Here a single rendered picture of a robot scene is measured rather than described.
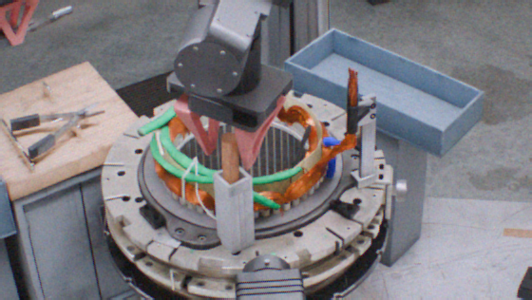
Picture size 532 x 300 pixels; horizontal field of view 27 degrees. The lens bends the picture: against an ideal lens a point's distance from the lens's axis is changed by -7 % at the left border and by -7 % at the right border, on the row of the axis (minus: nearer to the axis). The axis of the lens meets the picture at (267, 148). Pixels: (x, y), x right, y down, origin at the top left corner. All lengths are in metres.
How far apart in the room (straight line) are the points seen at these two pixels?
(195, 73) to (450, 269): 0.77
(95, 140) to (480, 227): 0.61
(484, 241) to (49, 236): 0.64
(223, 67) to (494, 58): 2.61
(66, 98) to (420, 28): 2.25
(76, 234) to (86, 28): 2.26
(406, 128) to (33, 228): 0.48
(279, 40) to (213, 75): 0.78
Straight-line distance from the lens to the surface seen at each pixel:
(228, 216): 1.17
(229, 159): 1.13
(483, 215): 1.74
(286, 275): 0.74
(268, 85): 1.07
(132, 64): 3.49
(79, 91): 1.51
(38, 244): 1.46
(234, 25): 0.95
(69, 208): 1.44
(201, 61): 0.95
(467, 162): 3.09
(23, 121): 1.42
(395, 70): 1.56
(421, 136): 1.44
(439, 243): 1.68
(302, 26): 1.72
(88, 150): 1.40
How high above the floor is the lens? 1.91
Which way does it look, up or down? 38 degrees down
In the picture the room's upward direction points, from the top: 2 degrees counter-clockwise
